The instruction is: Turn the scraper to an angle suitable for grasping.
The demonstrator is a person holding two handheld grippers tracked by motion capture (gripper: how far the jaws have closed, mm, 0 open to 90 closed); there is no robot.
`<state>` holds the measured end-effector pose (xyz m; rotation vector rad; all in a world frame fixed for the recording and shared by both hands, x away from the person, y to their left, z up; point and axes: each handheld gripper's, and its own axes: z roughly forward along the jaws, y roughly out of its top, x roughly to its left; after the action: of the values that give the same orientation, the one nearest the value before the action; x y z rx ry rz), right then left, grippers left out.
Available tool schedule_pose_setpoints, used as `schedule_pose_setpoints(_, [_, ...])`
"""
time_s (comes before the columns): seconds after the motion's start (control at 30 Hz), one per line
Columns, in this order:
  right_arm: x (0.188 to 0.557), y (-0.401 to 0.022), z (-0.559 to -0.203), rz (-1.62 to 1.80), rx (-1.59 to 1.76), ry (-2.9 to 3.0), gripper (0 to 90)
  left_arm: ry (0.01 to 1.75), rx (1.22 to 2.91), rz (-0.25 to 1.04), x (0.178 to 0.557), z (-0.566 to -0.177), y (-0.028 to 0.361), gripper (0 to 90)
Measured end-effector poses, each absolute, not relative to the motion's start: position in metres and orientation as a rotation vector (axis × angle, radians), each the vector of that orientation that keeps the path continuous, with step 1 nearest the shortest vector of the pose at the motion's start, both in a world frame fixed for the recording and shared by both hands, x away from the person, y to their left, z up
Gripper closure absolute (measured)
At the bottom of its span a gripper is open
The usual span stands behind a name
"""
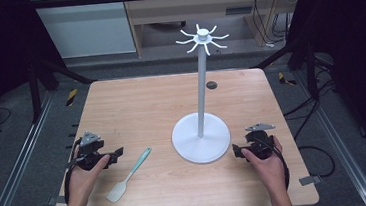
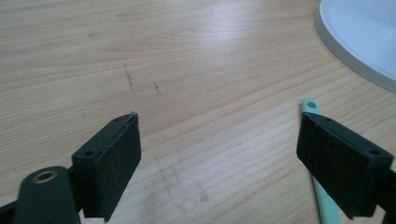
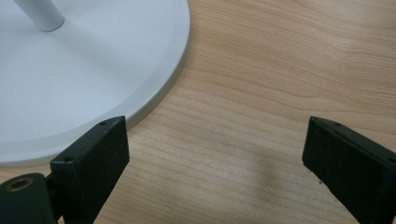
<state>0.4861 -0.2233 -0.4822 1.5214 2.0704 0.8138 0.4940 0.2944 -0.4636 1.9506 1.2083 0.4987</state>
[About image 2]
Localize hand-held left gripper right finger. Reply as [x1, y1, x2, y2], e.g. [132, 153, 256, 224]
[295, 111, 395, 220]

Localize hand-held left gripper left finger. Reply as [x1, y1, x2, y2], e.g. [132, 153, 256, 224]
[71, 111, 143, 223]

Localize mint green handle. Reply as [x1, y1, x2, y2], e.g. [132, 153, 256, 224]
[300, 98, 342, 224]

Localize white round plate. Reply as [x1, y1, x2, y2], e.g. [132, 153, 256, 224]
[313, 0, 396, 94]

